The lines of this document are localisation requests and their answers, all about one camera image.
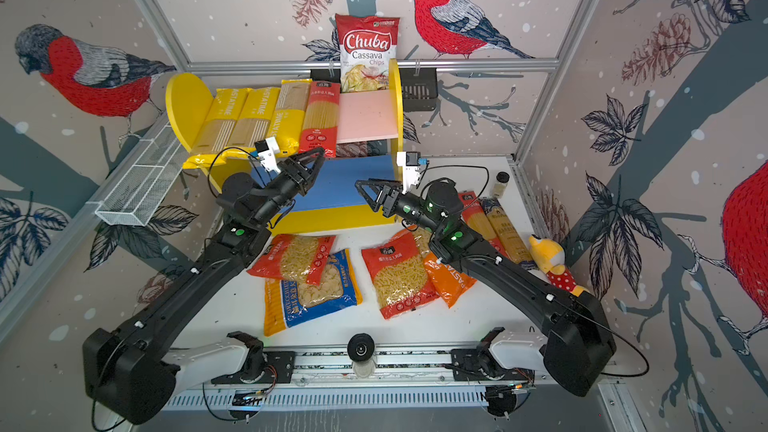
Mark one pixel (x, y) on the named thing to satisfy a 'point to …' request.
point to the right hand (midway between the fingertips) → (361, 184)
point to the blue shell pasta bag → (288, 303)
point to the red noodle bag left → (294, 256)
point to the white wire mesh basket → (149, 177)
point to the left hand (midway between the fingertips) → (328, 147)
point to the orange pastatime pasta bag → (448, 284)
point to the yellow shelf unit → (369, 149)
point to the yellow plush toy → (549, 258)
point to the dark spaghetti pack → (505, 234)
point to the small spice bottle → (500, 187)
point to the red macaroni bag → (399, 273)
